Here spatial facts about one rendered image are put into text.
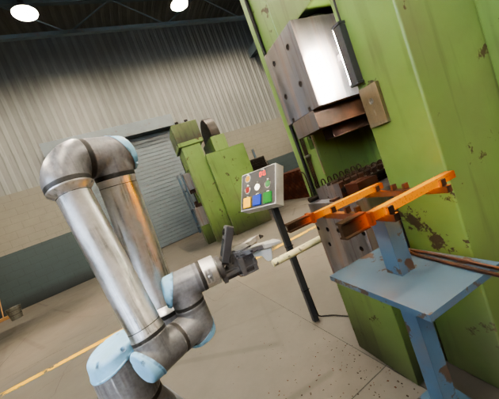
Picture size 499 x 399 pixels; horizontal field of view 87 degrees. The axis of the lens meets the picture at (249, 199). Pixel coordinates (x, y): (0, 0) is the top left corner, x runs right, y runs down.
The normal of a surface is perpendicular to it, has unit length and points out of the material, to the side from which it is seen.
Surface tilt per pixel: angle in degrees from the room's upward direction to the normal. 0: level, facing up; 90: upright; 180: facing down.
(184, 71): 90
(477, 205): 90
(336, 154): 90
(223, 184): 90
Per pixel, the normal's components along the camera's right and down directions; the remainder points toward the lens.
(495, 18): -0.88, 0.36
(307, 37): 0.33, -0.04
